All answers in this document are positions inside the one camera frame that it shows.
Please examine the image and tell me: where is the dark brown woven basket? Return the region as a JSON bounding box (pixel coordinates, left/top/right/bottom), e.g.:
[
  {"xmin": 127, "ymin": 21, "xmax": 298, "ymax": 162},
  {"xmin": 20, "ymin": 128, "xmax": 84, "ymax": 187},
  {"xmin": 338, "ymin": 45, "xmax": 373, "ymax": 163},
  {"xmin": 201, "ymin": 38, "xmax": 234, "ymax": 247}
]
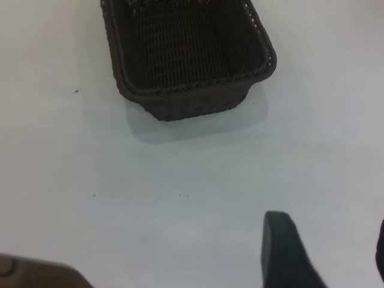
[{"xmin": 100, "ymin": 0, "xmax": 278, "ymax": 122}]

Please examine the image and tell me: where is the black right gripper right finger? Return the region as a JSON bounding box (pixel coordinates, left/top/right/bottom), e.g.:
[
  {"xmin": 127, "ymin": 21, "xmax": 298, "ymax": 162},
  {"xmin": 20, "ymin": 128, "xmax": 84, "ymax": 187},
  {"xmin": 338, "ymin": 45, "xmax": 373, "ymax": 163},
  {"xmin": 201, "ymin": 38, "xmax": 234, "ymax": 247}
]
[{"xmin": 374, "ymin": 218, "xmax": 384, "ymax": 277}]

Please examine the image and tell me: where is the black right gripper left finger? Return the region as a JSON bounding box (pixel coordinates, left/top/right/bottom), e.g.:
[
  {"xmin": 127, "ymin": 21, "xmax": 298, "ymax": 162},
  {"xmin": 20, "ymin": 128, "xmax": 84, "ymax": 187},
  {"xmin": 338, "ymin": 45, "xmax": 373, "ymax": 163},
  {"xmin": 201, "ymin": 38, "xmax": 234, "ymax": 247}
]
[{"xmin": 263, "ymin": 211, "xmax": 328, "ymax": 288}]

